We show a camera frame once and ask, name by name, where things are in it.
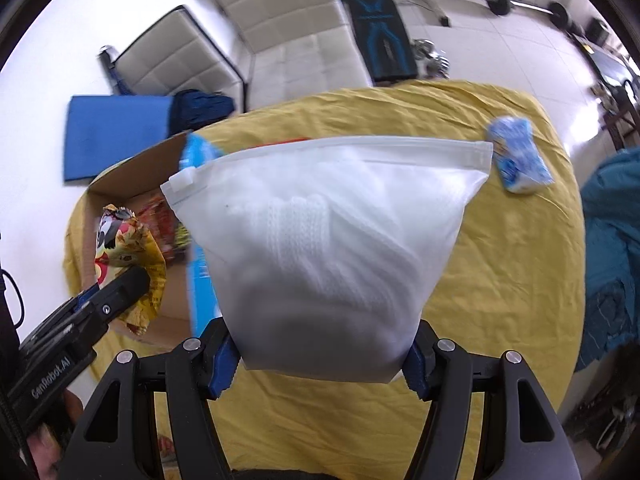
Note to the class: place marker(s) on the dark blue cloth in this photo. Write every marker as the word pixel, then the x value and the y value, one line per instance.
pixel 202 110

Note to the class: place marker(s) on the cardboard box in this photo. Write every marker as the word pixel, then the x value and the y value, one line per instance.
pixel 170 310

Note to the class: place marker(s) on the teal cloth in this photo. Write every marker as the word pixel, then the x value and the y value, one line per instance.
pixel 612 250

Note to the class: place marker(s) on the red snack packet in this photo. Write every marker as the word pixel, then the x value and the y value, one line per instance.
pixel 162 220

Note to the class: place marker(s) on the black barbell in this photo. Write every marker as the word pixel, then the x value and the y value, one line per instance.
pixel 525 6

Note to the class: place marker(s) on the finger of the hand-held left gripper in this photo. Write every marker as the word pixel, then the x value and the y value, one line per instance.
pixel 117 292

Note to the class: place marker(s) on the yellow tablecloth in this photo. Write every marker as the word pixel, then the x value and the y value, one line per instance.
pixel 515 280

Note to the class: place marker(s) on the white zip pouch with cloth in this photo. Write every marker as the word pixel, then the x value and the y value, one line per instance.
pixel 320 240

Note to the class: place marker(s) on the blue floor mat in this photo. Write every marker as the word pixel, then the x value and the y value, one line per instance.
pixel 115 135

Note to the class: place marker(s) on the yellow snack packet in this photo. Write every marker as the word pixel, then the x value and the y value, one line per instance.
pixel 127 245

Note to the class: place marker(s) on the chrome dumbbells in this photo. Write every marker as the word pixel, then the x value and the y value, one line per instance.
pixel 430 57

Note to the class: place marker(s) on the large white padded sofa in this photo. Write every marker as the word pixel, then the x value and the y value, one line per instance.
pixel 295 25

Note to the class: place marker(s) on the light blue packet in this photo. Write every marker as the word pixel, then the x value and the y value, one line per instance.
pixel 200 155

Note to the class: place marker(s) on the person's left hand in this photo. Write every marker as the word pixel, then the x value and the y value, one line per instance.
pixel 47 452

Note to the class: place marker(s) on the blue white tissue pack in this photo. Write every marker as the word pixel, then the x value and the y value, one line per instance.
pixel 520 157

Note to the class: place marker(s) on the dark television stand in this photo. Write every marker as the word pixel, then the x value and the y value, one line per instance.
pixel 612 75

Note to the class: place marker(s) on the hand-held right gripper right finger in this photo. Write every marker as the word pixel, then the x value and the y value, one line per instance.
pixel 415 367

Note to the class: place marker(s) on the small white padded seat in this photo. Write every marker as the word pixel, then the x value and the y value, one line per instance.
pixel 165 60

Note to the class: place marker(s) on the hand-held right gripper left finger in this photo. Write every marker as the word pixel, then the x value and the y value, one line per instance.
pixel 223 366

